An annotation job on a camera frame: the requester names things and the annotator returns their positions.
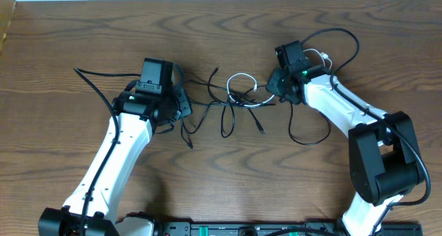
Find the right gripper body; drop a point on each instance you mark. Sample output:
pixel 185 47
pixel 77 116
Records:
pixel 277 85

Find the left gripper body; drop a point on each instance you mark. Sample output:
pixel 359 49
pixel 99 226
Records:
pixel 184 103

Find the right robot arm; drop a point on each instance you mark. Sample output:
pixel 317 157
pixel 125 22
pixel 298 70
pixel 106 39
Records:
pixel 385 164

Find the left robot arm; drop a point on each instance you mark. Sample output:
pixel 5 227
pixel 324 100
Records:
pixel 155 99

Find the cardboard box edge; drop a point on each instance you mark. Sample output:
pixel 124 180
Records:
pixel 7 8

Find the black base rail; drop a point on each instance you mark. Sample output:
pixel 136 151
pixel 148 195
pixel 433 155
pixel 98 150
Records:
pixel 309 227

